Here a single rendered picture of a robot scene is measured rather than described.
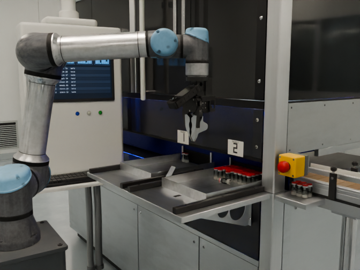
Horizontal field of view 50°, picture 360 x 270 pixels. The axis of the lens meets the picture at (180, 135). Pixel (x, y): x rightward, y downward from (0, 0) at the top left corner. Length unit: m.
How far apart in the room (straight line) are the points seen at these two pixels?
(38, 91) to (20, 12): 5.43
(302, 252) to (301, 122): 0.53
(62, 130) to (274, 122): 1.09
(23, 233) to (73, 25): 1.12
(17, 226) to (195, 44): 0.77
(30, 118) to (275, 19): 0.87
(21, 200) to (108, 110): 0.96
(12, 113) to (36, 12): 1.65
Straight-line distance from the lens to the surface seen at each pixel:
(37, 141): 1.34
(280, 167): 1.34
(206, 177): 1.61
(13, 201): 1.24
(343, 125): 1.73
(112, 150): 2.11
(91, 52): 1.14
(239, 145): 1.50
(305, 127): 1.51
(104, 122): 2.08
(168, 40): 1.09
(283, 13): 1.39
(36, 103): 1.32
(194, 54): 1.24
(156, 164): 1.85
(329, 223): 1.78
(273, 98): 1.38
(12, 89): 6.61
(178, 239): 1.95
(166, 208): 1.25
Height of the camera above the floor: 1.30
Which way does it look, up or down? 9 degrees down
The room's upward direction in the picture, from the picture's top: straight up
